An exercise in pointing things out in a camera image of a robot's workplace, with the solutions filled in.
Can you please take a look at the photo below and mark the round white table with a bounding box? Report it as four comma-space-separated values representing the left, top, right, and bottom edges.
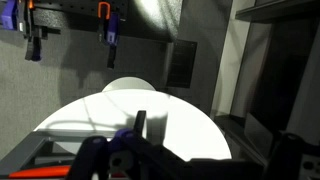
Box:
37, 89, 232, 161

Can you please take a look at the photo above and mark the black wall vent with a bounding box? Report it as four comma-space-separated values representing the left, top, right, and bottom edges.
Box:
166, 39, 197, 88

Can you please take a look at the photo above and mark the grey toy stove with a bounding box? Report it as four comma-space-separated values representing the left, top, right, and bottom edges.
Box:
1, 111, 263, 180

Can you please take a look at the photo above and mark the blue black clamp left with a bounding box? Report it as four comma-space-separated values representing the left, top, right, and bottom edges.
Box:
0, 0, 47, 62

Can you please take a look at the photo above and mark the orange blue clamp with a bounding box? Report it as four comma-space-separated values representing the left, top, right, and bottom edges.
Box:
97, 1, 120, 69

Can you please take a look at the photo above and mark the black pegboard panel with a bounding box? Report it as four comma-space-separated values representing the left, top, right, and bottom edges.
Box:
18, 0, 129, 20

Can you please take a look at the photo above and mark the dark shelf unit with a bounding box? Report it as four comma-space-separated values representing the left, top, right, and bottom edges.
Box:
212, 0, 320, 165

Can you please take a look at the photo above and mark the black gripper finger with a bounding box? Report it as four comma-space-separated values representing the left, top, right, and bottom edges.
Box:
263, 133, 320, 180

